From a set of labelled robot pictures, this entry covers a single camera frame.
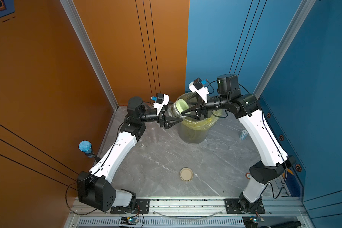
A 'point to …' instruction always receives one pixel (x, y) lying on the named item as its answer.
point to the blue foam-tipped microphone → (86, 147)
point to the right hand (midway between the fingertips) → (187, 106)
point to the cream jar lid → (186, 174)
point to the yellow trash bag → (200, 124)
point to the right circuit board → (256, 219)
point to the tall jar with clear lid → (155, 134)
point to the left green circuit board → (128, 220)
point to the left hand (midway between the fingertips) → (179, 111)
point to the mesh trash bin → (191, 137)
